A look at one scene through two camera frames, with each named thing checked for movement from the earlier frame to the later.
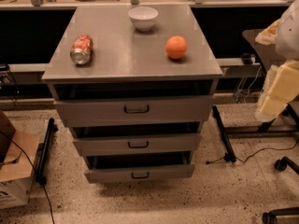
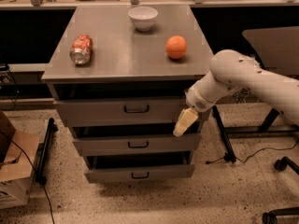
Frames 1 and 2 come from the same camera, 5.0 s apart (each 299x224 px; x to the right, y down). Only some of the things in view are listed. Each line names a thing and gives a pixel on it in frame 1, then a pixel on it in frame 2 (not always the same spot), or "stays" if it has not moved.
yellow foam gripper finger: (281, 87) -> (202, 96)
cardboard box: (19, 157) stays
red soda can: (81, 49) stays
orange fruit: (176, 47) stays
